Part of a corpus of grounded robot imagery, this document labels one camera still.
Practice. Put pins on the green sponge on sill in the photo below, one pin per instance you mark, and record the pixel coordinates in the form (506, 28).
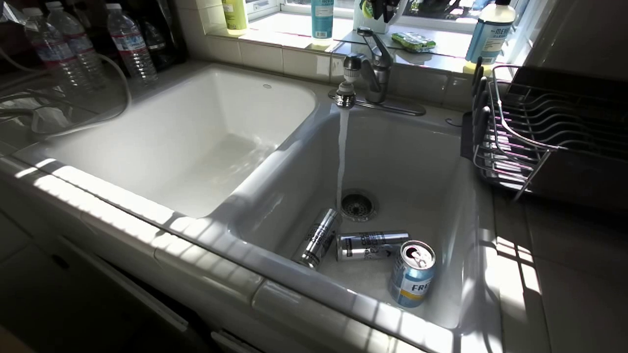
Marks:
(412, 41)

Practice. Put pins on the yellow-green bottle on windowsill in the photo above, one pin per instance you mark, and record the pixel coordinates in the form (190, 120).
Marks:
(235, 14)

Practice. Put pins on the clear plastic container left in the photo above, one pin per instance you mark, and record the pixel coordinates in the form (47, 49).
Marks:
(35, 108)

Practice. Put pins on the blue upright soda can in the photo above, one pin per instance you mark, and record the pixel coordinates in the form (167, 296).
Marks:
(412, 273)

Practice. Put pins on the clear water bottle middle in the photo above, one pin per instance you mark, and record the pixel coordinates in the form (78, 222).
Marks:
(78, 41)

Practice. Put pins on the clear water bottle right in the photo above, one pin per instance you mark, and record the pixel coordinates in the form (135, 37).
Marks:
(129, 43)

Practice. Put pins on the silver can lying left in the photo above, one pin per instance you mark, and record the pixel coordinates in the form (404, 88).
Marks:
(320, 239)

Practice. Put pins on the teal bottle on windowsill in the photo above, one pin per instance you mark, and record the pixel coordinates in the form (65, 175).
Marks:
(322, 18)

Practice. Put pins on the metal wire dish rack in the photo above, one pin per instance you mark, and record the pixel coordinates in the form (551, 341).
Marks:
(549, 134)

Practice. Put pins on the clear water bottle left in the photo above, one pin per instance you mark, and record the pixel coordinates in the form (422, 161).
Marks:
(53, 49)

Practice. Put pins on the chrome kitchen faucet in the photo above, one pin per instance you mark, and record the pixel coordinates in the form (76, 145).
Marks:
(365, 79)

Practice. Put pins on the white soap bottle blue label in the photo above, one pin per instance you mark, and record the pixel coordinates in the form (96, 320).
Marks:
(491, 32)

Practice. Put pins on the clear water bottle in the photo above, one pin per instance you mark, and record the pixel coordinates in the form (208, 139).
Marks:
(53, 49)
(78, 41)
(129, 43)

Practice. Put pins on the white cup green print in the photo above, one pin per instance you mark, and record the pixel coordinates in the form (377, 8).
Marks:
(377, 14)

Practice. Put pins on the white double basin sink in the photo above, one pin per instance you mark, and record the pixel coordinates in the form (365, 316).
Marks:
(247, 163)

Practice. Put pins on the sink drain strainer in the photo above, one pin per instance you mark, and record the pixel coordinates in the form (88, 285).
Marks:
(357, 206)

